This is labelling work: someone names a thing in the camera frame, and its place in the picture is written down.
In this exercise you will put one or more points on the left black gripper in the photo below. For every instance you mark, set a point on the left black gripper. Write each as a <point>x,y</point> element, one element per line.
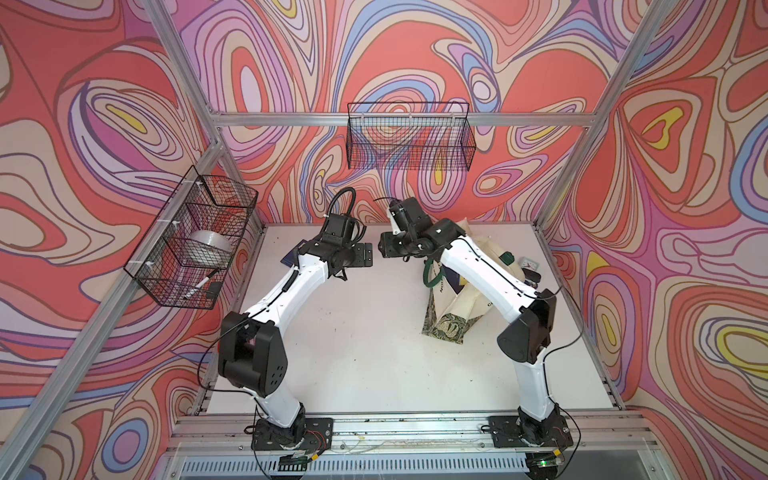
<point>359,253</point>

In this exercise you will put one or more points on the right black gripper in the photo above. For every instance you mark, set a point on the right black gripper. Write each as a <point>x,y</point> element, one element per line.
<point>387,249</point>

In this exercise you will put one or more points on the navy book top yellow label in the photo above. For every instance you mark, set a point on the navy book top yellow label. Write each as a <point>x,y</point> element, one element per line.
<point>290,259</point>

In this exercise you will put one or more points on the cream canvas bag green handles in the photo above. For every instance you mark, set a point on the cream canvas bag green handles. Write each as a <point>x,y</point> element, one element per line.
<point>454,306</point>

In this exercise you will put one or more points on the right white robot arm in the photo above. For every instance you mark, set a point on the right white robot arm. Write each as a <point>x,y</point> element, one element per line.
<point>530,314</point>

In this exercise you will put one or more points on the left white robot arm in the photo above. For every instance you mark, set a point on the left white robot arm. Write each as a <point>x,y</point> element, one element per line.
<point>252,356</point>

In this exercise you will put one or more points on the blue stapler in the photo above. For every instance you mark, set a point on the blue stapler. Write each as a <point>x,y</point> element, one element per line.
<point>531,277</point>

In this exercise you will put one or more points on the silver tape roll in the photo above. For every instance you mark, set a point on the silver tape roll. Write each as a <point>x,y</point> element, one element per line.
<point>206,248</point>

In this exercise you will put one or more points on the white marker pen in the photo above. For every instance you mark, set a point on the white marker pen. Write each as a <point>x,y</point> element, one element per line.
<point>197,287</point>

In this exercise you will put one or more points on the back black wire basket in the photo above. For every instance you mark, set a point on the back black wire basket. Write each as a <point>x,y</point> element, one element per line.
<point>413,136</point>

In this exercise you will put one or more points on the black wire basket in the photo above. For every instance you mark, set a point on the black wire basket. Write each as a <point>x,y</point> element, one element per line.
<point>199,229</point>
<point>413,136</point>

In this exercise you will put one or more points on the left black wire basket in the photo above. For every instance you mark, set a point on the left black wire basket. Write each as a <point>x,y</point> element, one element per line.
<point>199,229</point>

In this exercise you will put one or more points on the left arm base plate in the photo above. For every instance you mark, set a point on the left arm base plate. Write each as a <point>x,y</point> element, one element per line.
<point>315,435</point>

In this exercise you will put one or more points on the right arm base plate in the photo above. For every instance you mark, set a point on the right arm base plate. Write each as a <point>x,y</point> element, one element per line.
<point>513,432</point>

